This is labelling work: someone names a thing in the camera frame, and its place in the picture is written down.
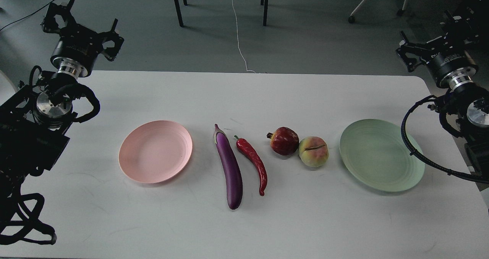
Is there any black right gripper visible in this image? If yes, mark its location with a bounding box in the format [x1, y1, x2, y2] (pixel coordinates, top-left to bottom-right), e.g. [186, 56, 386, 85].
[396, 5, 479, 88]

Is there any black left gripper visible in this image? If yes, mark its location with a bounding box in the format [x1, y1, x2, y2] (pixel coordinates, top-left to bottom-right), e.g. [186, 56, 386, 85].
[41, 0, 124, 76]

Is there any yellow pink peach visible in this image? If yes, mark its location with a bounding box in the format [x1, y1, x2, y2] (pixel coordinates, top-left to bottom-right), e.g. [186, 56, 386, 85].
[298, 136, 329, 167]

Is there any red pomegranate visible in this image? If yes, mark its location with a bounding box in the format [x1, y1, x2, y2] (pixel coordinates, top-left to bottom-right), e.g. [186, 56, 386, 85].
[267, 127, 300, 156]

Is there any red chili pepper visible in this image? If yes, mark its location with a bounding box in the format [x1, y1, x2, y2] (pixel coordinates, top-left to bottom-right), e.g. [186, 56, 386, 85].
[234, 135, 268, 196]

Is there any purple eggplant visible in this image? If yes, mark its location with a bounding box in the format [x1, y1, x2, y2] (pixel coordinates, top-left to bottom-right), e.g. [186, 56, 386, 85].
[213, 124, 243, 210]

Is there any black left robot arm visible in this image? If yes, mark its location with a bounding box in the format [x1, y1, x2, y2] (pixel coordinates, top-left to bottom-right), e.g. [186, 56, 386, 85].
[0, 0, 124, 245]

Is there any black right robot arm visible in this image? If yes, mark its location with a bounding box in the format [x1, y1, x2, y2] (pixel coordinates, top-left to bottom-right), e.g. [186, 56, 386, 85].
[396, 11, 489, 184]

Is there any black table leg left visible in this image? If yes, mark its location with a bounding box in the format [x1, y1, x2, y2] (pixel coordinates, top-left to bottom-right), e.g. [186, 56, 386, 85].
[170, 0, 188, 27]

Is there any green plate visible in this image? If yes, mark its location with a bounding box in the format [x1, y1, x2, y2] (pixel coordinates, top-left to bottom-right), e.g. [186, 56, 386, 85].
[339, 119, 426, 193]

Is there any pink plate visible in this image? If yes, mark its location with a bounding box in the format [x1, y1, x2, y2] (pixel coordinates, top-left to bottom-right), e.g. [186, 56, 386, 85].
[118, 120, 193, 184]

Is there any white floor cable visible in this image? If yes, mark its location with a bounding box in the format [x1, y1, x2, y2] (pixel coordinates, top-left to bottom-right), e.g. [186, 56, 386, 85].
[223, 0, 256, 74]

